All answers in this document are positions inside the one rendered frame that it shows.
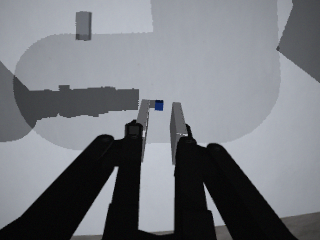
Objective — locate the dark grey rectangular block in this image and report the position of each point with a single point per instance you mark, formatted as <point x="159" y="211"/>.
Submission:
<point x="85" y="25"/>

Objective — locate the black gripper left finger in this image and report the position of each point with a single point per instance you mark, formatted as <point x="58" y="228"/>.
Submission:
<point x="59" y="210"/>

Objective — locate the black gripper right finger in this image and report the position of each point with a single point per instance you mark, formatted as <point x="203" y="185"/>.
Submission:
<point x="245" y="212"/>

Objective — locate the small blue cube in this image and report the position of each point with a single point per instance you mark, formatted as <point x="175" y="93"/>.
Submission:
<point x="159" y="105"/>

